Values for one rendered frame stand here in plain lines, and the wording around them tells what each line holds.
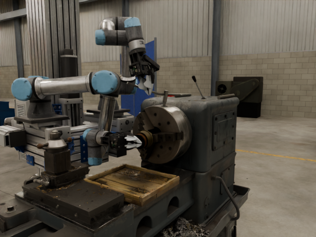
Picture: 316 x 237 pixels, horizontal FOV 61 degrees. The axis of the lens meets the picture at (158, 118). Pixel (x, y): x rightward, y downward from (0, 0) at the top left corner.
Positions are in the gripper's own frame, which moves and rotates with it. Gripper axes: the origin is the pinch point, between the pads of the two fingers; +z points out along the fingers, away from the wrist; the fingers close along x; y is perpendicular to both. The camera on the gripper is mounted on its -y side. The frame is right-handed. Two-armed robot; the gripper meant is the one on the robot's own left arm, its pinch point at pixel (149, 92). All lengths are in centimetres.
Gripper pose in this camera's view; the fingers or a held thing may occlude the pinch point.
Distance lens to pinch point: 128.1
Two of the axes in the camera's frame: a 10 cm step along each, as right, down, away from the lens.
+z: 2.1, 9.8, -0.1
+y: -5.7, 1.2, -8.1
